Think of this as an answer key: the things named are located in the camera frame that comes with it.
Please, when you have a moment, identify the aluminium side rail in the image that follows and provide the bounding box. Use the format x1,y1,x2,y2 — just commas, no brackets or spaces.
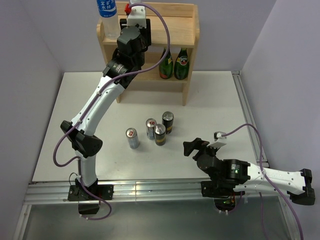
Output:
231,71,270,168

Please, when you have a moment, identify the green glass bottle left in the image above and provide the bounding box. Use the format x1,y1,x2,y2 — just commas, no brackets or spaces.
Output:
158,50,174,80

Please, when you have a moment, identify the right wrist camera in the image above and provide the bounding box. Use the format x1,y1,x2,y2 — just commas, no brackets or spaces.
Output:
207,131,227,149

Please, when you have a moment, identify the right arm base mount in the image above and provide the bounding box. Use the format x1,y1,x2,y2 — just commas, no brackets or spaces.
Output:
200,180,245,216

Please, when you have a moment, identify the black can rear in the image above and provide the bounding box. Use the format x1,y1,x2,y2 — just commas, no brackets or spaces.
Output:
162,111,174,134

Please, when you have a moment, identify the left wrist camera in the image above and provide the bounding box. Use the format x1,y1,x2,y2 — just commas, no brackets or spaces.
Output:
124,0,147,29

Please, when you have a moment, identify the green glass bottle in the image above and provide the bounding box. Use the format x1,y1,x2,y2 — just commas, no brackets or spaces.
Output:
174,48,189,80
158,50,174,80

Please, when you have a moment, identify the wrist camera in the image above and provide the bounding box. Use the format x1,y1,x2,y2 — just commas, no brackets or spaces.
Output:
207,131,227,149
124,0,147,29

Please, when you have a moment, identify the silver can middle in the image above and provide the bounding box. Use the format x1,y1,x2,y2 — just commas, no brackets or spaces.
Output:
145,118,157,140

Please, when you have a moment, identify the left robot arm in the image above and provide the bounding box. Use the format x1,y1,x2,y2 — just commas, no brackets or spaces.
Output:
60,19,152,200

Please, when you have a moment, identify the aluminium front rail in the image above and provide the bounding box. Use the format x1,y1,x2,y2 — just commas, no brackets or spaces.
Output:
23,178,287,205

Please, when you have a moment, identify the black can front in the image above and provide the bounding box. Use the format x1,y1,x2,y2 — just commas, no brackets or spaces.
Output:
153,123,167,146

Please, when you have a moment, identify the silver can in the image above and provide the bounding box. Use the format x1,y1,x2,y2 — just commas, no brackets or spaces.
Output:
145,118,157,140
125,127,140,149

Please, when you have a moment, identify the green glass bottle right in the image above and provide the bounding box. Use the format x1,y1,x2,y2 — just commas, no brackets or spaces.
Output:
174,48,189,80

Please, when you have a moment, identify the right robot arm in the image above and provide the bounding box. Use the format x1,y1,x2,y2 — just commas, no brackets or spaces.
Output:
183,137,316,206

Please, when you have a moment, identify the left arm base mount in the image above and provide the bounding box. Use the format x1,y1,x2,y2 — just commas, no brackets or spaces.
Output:
67,183,115,216

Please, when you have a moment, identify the water bottle blue label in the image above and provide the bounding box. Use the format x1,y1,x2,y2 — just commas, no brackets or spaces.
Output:
96,0,121,40

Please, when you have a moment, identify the black can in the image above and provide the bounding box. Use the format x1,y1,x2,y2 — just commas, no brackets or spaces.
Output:
153,123,167,146
162,111,174,134

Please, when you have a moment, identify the wooden two-tier shelf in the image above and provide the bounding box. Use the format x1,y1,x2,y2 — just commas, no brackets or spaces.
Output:
96,1,201,107

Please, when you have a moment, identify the silver can front left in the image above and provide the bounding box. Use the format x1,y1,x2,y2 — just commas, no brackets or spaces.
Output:
125,127,140,149

